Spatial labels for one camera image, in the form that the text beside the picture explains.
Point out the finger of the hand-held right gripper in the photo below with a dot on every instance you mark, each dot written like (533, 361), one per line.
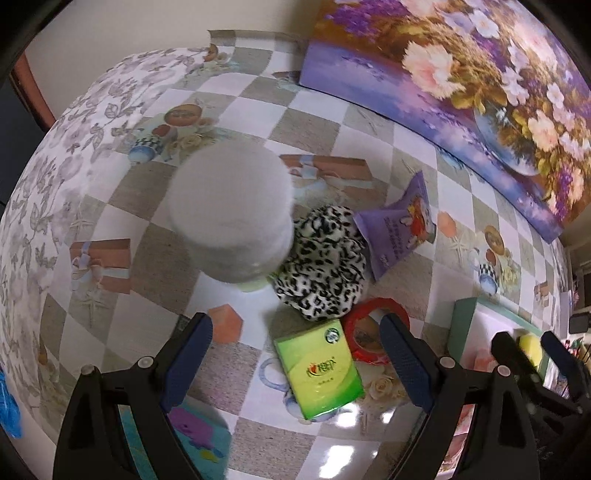
(510, 353)
(561, 357)

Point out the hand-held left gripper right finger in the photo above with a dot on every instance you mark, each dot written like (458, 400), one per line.
(406, 364)

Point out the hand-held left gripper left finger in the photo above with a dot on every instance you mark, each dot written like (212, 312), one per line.
(189, 364)

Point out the pink white fuzzy cloth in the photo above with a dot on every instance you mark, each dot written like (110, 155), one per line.
(482, 360)

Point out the white tray teal rim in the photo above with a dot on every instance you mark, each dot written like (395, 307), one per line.
(461, 332)

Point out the yellow sponge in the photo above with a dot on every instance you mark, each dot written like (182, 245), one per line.
(530, 346)

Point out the black device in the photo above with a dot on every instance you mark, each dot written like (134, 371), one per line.
(581, 322)

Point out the red tape roll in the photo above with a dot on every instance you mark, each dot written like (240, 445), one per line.
(375, 303)

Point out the teal cartoon cloth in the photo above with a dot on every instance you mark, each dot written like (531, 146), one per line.
(207, 443)

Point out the green tissue packet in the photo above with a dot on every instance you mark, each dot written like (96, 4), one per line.
(318, 369)

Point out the leopard print scrunchie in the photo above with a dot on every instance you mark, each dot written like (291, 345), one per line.
(323, 267)

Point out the purple snack packet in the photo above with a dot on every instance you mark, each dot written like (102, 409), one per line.
(397, 230)

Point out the white bottle green label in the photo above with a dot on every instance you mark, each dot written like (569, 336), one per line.
(231, 203)

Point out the checkered printed tablecloth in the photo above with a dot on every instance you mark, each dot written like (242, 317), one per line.
(115, 194)

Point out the blue plastic thing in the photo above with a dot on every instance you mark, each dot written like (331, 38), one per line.
(7, 406)

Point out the flower painting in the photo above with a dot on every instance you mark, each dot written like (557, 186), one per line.
(461, 92)

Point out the dark wooden furniture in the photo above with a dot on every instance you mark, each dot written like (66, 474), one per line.
(32, 92)

